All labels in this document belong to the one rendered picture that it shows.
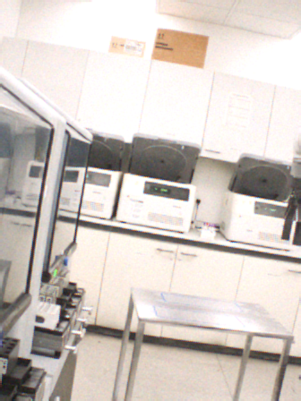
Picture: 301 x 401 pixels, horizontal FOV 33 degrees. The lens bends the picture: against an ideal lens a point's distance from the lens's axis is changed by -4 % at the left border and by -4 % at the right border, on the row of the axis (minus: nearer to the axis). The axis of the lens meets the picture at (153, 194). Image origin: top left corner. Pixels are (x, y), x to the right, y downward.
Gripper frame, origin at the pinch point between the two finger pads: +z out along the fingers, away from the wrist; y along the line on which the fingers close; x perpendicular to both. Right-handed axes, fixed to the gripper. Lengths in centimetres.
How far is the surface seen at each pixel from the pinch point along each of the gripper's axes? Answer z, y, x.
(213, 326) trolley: 38.0, 17.4, 16.3
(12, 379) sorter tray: 37, -56, 72
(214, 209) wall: 12, 282, -14
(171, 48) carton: -112, 253, 48
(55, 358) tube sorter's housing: 46, -18, 67
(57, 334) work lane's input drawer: 39, -16, 68
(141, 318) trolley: 38, 14, 43
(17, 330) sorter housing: 31, -42, 75
